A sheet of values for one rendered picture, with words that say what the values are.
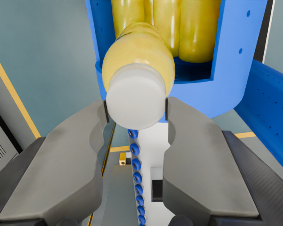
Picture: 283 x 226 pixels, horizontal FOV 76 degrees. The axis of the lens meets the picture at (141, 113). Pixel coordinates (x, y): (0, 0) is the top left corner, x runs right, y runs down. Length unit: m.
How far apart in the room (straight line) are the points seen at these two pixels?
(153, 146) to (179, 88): 0.48
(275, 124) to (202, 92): 0.59
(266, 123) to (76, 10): 1.34
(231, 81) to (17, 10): 1.59
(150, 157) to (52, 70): 1.22
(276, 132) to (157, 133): 0.43
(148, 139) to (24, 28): 1.32
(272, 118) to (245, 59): 0.56
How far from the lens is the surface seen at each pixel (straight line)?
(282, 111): 0.83
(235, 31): 0.26
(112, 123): 1.31
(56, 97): 1.80
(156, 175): 0.75
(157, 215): 1.07
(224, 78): 0.27
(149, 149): 0.71
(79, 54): 1.58
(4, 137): 2.15
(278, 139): 0.81
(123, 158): 0.74
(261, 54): 1.56
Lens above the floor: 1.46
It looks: 59 degrees down
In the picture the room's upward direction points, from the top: 178 degrees counter-clockwise
